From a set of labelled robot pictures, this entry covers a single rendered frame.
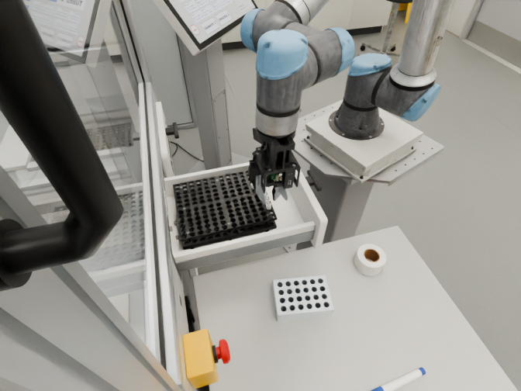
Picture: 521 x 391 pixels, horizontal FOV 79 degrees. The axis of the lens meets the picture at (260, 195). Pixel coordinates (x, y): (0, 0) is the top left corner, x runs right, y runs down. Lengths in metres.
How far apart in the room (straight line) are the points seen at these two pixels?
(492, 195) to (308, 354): 1.96
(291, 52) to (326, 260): 0.54
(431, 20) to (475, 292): 1.40
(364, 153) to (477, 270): 1.16
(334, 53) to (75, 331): 0.51
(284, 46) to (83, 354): 0.42
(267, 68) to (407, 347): 0.63
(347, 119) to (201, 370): 0.84
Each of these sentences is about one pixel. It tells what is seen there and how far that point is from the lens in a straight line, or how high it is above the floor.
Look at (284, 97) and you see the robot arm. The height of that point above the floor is 1.22.
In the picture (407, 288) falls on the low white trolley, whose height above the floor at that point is 0.76.
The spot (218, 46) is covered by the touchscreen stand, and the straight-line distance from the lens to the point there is 1.67.
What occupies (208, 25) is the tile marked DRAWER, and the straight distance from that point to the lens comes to 1.45.
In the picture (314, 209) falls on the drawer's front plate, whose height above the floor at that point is 0.93.
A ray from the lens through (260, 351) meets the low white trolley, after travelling 0.74.
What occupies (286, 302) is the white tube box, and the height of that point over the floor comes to 0.80.
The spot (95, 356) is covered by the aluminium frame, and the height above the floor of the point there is 1.27.
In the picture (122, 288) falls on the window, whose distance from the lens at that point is 0.36.
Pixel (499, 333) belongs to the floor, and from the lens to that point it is 1.90.
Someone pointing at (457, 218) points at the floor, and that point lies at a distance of 2.22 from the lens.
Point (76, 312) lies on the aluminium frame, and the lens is 0.21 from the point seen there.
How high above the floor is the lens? 1.47
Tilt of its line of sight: 47 degrees down
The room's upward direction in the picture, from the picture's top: straight up
